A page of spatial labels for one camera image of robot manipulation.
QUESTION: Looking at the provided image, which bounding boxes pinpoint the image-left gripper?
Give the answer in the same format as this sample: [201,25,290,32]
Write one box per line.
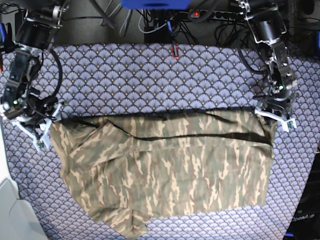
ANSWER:
[0,93,66,152]

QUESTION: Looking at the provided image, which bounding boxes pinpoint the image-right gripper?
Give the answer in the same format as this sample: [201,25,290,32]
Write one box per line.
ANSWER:
[253,82,297,132]

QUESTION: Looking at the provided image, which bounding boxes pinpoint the camouflage T-shirt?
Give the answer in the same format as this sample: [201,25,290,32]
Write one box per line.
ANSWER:
[50,110,277,238]

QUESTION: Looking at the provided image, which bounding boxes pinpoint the image-right robot arm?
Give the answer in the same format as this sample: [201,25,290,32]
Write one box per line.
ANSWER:
[237,0,298,132]

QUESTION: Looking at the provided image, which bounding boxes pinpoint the image-left robot arm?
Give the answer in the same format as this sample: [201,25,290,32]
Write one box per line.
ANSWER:
[0,0,70,151]

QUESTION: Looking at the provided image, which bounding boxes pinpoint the white plastic bin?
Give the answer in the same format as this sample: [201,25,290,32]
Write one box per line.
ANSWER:
[0,124,47,240]

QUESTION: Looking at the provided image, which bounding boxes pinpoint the blue fan-pattern table cloth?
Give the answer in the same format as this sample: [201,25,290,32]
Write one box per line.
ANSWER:
[2,43,320,240]

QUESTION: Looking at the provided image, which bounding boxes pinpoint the black OpenArm box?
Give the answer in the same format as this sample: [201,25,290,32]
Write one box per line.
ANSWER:
[283,152,320,240]

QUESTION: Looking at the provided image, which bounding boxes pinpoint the red black table clamp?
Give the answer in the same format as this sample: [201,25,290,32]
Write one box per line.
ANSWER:
[170,44,180,59]

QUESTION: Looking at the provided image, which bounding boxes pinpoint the black power strip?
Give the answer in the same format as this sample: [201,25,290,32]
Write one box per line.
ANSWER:
[186,9,244,23]

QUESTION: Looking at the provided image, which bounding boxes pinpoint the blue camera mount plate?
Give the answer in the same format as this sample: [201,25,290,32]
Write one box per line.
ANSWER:
[121,0,191,10]

